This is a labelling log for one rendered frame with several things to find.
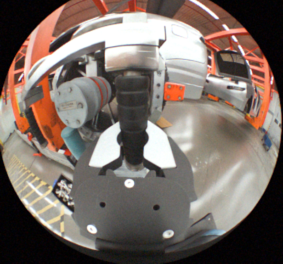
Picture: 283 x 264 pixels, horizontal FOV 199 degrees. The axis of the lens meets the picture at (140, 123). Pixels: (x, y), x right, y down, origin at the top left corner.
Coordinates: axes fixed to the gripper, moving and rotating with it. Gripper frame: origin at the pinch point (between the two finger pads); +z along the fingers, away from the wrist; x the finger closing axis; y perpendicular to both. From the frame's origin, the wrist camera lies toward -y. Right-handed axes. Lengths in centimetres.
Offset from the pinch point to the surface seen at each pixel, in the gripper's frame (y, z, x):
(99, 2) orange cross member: -177, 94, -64
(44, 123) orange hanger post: 8, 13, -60
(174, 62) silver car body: -24, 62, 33
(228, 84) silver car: -38, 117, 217
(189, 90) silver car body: 0, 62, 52
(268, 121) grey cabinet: -27, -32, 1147
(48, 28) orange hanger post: -62, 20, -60
